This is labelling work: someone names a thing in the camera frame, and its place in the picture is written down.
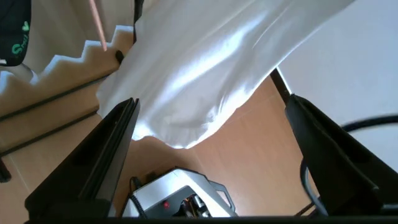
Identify black clothes rack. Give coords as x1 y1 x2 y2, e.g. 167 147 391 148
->
0 0 144 184

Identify black shorts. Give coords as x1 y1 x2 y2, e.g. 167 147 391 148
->
0 0 32 67

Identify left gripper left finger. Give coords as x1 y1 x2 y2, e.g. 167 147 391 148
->
24 98 141 218

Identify white garment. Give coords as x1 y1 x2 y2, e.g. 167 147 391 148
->
96 0 357 149

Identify pink clothes hanger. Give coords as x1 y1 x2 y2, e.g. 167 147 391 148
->
88 0 108 52

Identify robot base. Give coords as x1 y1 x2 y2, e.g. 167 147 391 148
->
122 167 238 218

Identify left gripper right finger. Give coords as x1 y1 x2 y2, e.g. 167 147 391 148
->
284 95 398 217

